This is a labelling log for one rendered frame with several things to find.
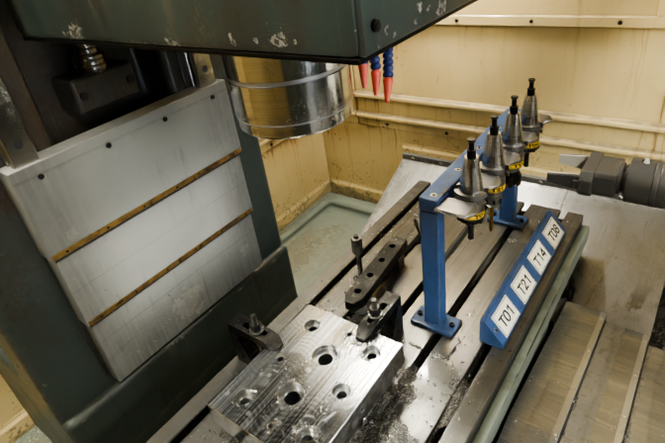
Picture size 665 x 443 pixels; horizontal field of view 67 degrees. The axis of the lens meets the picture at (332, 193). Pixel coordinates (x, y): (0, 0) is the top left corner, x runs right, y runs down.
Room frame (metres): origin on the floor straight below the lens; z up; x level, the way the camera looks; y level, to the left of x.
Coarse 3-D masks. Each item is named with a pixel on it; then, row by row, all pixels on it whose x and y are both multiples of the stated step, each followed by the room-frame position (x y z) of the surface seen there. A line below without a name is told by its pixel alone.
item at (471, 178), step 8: (464, 160) 0.80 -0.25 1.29; (472, 160) 0.79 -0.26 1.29; (464, 168) 0.79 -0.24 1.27; (472, 168) 0.79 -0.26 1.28; (480, 168) 0.79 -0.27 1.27; (464, 176) 0.79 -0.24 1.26; (472, 176) 0.78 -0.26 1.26; (480, 176) 0.79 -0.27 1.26; (464, 184) 0.79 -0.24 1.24; (472, 184) 0.78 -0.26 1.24; (480, 184) 0.78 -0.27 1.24; (464, 192) 0.79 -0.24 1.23; (472, 192) 0.78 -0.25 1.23; (480, 192) 0.78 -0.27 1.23
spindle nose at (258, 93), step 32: (224, 64) 0.62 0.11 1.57; (256, 64) 0.57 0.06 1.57; (288, 64) 0.57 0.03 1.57; (320, 64) 0.58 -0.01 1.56; (256, 96) 0.58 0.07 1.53; (288, 96) 0.57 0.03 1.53; (320, 96) 0.58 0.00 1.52; (352, 96) 0.63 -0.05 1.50; (256, 128) 0.59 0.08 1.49; (288, 128) 0.57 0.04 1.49; (320, 128) 0.58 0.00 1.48
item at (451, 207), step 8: (448, 200) 0.79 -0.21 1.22; (456, 200) 0.78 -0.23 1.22; (440, 208) 0.76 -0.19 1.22; (448, 208) 0.76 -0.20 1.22; (456, 208) 0.76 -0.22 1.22; (464, 208) 0.75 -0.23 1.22; (472, 208) 0.75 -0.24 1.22; (456, 216) 0.73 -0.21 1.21; (464, 216) 0.73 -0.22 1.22; (472, 216) 0.73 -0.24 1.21
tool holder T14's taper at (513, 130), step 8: (520, 112) 0.96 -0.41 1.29; (512, 120) 0.96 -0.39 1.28; (520, 120) 0.96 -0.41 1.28; (504, 128) 0.97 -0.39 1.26; (512, 128) 0.95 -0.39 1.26; (520, 128) 0.95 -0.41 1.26; (504, 136) 0.96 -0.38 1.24; (512, 136) 0.95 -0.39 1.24; (520, 136) 0.95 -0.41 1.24; (512, 144) 0.95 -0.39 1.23
